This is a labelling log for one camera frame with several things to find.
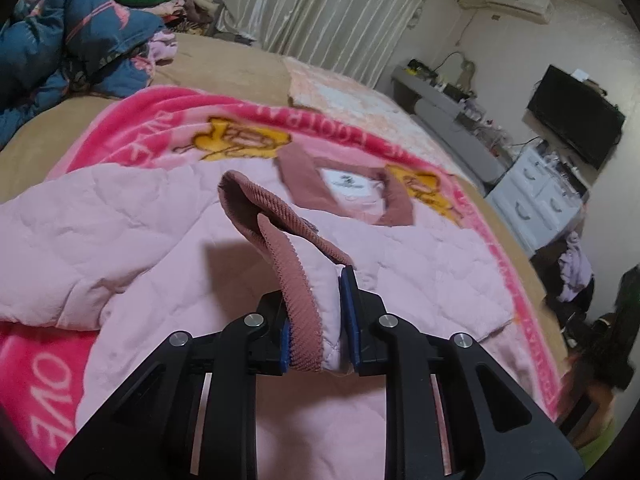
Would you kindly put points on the blue floral comforter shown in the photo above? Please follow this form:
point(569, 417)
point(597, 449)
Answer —
point(52, 49)

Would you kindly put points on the pink quilted jacket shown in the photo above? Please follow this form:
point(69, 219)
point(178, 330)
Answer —
point(111, 260)

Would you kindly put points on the black flat screen television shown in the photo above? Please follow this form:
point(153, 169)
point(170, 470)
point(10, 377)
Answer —
point(578, 115)

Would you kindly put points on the pile of assorted clothes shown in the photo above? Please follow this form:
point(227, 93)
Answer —
point(206, 18)

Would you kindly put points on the peach white patterned blanket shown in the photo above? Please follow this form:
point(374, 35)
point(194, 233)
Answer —
point(347, 101)

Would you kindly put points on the white wall air conditioner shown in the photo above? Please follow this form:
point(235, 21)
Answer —
point(538, 11)

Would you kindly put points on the beige striped curtain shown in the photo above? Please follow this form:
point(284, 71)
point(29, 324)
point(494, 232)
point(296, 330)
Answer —
point(355, 38)

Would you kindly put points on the pink cartoon fleece blanket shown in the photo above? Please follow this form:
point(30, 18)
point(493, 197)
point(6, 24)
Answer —
point(165, 127)

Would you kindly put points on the purple cloth on chair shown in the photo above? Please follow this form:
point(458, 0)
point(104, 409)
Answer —
point(575, 268)

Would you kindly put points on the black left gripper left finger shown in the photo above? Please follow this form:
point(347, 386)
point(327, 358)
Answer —
point(188, 411)

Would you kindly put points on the grey cluttered desk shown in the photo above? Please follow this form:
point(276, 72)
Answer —
point(444, 120)

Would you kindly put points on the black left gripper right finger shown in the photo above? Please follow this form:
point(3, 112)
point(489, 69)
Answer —
point(451, 411)

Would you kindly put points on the white drawer cabinet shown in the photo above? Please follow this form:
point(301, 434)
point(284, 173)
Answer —
point(535, 202)

